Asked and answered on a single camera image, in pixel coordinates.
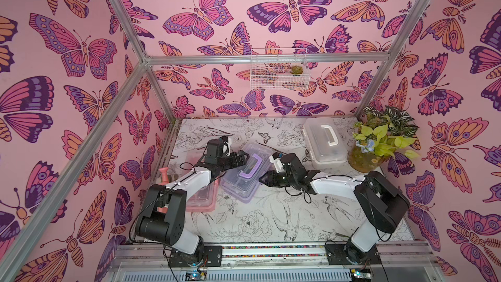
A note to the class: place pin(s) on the small succulent in basket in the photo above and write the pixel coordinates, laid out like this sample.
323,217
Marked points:
296,70

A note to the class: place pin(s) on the potted green plant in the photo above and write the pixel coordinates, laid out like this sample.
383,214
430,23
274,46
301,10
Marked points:
385,136

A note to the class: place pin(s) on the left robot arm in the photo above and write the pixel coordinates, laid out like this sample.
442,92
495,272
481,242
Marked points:
162,217

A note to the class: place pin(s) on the pink watering can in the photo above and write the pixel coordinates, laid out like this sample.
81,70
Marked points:
164,176

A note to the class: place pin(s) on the white toolbox clear lid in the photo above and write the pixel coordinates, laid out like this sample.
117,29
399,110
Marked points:
324,143

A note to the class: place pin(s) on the purple toolbox clear lid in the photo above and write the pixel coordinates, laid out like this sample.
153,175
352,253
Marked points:
243,182

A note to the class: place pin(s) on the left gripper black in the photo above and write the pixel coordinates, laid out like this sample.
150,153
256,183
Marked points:
233,156

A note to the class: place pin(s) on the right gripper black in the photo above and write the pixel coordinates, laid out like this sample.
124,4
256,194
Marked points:
274,178

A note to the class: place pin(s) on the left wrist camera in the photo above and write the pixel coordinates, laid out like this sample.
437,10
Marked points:
226,145

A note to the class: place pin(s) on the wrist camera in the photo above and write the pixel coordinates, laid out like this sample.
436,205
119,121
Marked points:
275,160
226,145

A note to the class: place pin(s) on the white wire basket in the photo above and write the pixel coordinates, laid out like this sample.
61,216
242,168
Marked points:
272,72

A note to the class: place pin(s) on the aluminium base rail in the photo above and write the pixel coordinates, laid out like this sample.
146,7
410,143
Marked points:
304,261

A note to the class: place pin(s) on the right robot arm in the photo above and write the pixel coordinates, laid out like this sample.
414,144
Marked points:
382,203

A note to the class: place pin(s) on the pink toolbox clear lid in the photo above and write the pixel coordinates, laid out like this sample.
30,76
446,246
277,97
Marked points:
202,201

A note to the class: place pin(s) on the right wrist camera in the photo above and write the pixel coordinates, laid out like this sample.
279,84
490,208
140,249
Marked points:
275,160

